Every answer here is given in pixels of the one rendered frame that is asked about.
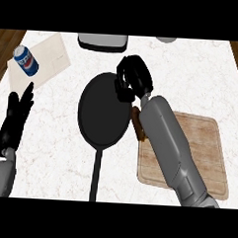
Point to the blue soda can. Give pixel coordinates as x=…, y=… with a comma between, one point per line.
x=26, y=60

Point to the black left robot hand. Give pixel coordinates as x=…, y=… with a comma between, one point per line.
x=12, y=118

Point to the black frying pan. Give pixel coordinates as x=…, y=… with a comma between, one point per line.
x=103, y=112

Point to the wooden cutting board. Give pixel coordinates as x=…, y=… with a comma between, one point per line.
x=201, y=151

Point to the beige placemat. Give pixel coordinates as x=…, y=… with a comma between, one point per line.
x=45, y=61

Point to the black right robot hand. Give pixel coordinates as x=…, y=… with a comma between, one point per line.
x=135, y=75

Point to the pale grey round object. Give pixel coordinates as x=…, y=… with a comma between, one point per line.
x=166, y=39

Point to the grey black-based appliance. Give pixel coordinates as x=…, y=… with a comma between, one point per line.
x=102, y=42

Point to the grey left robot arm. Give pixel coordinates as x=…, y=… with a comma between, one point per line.
x=1, y=177

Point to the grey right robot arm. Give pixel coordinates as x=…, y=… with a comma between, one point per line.
x=174, y=150

